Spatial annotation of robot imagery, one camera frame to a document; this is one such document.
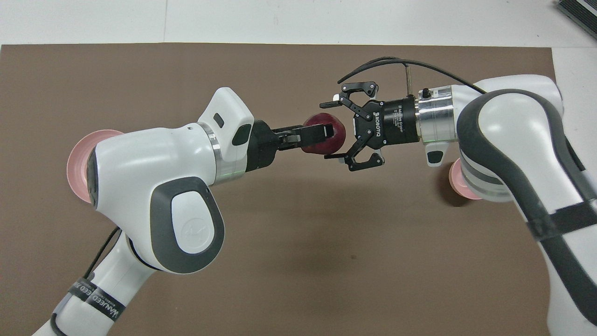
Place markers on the brown table mat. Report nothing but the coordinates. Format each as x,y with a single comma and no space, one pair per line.
303,256

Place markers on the pink bowl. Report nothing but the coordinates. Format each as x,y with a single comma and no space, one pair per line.
459,184

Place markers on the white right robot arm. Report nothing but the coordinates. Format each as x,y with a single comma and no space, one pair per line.
513,126

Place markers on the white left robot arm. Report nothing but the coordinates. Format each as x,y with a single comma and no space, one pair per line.
140,163

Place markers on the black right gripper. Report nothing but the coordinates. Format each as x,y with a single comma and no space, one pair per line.
392,121

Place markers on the dark grey ribbed device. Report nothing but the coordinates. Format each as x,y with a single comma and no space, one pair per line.
580,14

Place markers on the pink plate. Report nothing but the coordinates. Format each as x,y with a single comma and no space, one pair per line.
77,163

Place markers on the dark red apple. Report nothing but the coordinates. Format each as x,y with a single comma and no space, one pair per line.
326,145

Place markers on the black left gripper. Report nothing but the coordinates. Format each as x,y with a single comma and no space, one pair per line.
261,147

